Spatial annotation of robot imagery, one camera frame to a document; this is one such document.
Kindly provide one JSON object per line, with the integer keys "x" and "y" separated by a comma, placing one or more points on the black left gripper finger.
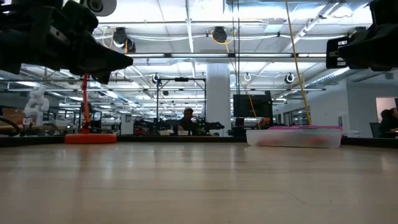
{"x": 102, "y": 60}

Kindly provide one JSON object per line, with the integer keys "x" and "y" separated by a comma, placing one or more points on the clear pencil box pink lid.
{"x": 295, "y": 138}

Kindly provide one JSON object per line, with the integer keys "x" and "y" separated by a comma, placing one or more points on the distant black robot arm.
{"x": 214, "y": 125}

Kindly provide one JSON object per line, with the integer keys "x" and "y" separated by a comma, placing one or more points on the person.
{"x": 187, "y": 123}
{"x": 388, "y": 123}

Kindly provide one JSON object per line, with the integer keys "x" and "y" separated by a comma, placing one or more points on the red desk lamp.
{"x": 90, "y": 138}

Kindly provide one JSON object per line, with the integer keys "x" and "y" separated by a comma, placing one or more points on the black metal stand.
{"x": 182, "y": 79}

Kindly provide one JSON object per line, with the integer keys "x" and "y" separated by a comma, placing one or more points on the white building column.
{"x": 217, "y": 99}

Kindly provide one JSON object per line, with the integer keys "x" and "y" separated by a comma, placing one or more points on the black monitor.
{"x": 252, "y": 105}

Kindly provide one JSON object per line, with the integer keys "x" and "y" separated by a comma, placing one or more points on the black metal table frame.
{"x": 186, "y": 138}

